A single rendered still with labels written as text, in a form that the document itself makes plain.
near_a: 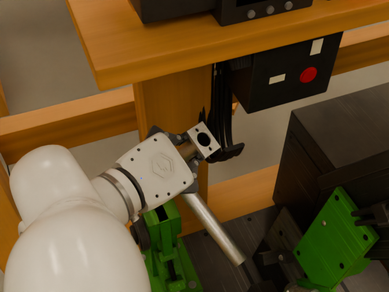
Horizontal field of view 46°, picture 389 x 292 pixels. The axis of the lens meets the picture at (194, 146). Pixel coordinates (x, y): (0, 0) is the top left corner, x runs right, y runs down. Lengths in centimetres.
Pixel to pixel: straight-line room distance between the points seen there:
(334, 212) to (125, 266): 64
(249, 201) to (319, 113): 38
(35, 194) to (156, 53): 26
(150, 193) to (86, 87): 237
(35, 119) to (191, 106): 32
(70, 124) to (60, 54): 238
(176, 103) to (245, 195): 49
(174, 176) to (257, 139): 195
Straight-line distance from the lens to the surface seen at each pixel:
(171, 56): 67
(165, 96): 88
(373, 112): 108
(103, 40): 70
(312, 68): 85
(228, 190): 131
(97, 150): 263
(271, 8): 73
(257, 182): 134
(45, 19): 374
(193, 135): 77
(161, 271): 105
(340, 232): 88
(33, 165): 57
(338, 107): 106
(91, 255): 27
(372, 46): 125
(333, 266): 92
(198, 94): 91
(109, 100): 99
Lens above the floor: 194
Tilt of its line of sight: 48 degrees down
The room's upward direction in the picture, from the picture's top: straight up
